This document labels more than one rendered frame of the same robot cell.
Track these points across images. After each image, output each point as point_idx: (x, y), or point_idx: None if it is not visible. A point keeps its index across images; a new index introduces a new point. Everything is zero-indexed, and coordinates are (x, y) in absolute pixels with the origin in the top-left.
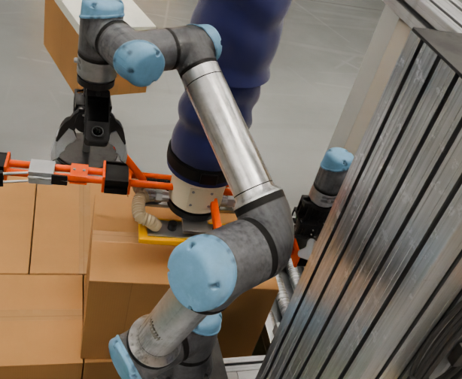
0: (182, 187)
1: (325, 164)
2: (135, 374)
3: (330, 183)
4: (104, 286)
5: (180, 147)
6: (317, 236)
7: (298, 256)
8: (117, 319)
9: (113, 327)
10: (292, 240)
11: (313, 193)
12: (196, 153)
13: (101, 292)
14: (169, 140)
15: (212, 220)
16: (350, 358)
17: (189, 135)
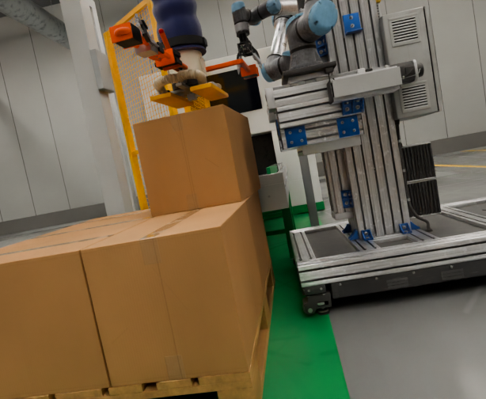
0: (194, 58)
1: (239, 5)
2: (335, 7)
3: (245, 13)
4: (226, 110)
5: (185, 24)
6: (253, 50)
7: (255, 64)
8: (236, 148)
9: (237, 157)
10: None
11: (242, 24)
12: (195, 24)
13: (227, 116)
14: (167, 39)
15: (219, 66)
16: None
17: (185, 15)
